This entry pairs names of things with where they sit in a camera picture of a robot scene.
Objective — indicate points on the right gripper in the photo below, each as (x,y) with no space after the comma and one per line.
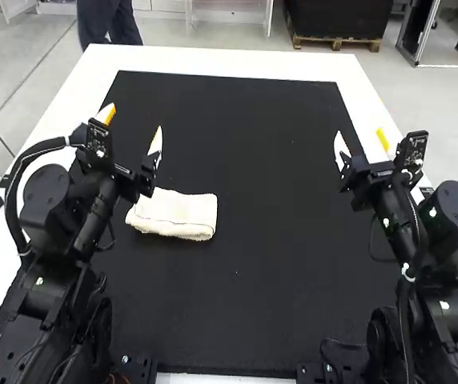
(377,180)

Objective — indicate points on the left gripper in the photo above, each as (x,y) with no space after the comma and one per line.
(121,176)

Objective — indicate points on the pale towel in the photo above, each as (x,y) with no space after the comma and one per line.
(181,212)

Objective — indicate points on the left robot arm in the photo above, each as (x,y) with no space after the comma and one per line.
(45,200)

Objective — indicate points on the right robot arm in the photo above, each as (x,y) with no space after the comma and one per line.
(457,216)

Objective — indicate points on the person's legs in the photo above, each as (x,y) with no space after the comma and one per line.
(127,24)

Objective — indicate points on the wooden pallet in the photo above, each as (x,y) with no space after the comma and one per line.
(333,40)

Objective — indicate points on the black mat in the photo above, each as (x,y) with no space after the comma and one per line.
(253,200)

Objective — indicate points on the grey metal rack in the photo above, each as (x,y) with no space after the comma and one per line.
(427,34)

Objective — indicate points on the black crate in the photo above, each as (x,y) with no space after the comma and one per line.
(333,16)

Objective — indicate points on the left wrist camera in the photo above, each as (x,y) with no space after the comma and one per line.
(99,138)

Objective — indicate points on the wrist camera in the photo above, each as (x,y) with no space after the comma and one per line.
(413,148)
(99,138)

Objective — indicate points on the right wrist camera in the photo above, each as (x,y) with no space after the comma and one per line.
(413,148)

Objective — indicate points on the white metal frame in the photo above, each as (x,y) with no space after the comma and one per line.
(270,20)

